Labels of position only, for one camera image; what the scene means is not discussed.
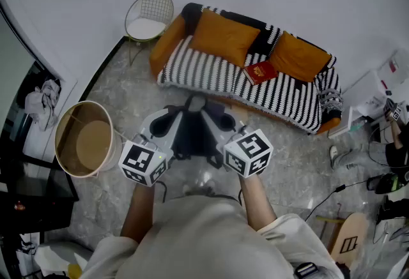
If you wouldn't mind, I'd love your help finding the black backpack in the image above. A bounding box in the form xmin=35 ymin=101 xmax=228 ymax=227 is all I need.
xmin=148 ymin=94 xmax=242 ymax=170

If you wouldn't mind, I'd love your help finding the white seat cushion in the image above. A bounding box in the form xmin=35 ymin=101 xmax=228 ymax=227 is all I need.
xmin=127 ymin=17 xmax=166 ymax=41

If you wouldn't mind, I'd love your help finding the black belt pack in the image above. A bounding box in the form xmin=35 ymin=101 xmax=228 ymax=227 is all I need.
xmin=293 ymin=261 xmax=320 ymax=279

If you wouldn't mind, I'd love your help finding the white bag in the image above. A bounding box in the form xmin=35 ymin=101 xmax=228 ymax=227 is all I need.
xmin=33 ymin=241 xmax=96 ymax=279

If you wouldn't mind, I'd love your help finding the orange cushion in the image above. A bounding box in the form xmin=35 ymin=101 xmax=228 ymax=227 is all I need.
xmin=269 ymin=31 xmax=332 ymax=82
xmin=189 ymin=8 xmax=261 ymax=68

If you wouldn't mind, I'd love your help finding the orange sofa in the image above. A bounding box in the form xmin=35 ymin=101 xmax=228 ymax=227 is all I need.
xmin=149 ymin=2 xmax=343 ymax=135

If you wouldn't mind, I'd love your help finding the black floor cable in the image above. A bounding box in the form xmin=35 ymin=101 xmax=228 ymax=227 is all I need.
xmin=304 ymin=179 xmax=369 ymax=223

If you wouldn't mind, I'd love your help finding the black and green device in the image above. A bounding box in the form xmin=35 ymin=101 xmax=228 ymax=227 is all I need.
xmin=366 ymin=172 xmax=401 ymax=195

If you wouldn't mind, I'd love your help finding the wooden stand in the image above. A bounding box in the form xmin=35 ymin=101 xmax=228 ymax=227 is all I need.
xmin=315 ymin=215 xmax=345 ymax=247

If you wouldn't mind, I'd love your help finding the person's cream shirt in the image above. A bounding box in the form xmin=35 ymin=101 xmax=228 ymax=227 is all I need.
xmin=81 ymin=194 xmax=344 ymax=279

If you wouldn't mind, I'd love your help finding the red book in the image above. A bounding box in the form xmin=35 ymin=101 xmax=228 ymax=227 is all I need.
xmin=243 ymin=61 xmax=278 ymax=86

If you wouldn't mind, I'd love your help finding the wooden skateboard deck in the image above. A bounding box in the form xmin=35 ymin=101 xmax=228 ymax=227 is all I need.
xmin=328 ymin=212 xmax=370 ymax=269

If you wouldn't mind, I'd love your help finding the black and white poster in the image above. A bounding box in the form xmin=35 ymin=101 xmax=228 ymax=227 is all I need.
xmin=22 ymin=78 xmax=79 ymax=163

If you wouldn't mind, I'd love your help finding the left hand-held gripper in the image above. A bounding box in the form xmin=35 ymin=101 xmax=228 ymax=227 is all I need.
xmin=118 ymin=110 xmax=184 ymax=188

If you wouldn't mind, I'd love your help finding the person's right forearm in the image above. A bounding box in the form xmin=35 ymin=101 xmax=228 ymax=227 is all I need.
xmin=238 ymin=174 xmax=278 ymax=236

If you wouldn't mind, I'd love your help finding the person's left forearm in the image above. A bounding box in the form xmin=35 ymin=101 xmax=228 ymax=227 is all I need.
xmin=120 ymin=181 xmax=157 ymax=244

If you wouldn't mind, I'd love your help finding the gold wire chair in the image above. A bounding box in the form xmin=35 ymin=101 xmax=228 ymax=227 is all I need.
xmin=123 ymin=0 xmax=175 ymax=66

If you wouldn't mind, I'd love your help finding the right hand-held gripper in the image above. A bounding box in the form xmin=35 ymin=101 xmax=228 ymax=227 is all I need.
xmin=201 ymin=110 xmax=274 ymax=179

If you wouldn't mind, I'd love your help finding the black glass table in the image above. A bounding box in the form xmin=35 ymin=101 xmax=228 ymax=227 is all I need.
xmin=0 ymin=156 xmax=80 ymax=240

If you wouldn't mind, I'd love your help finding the white shelf unit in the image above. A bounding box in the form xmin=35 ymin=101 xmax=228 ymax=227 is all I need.
xmin=328 ymin=47 xmax=409 ymax=140

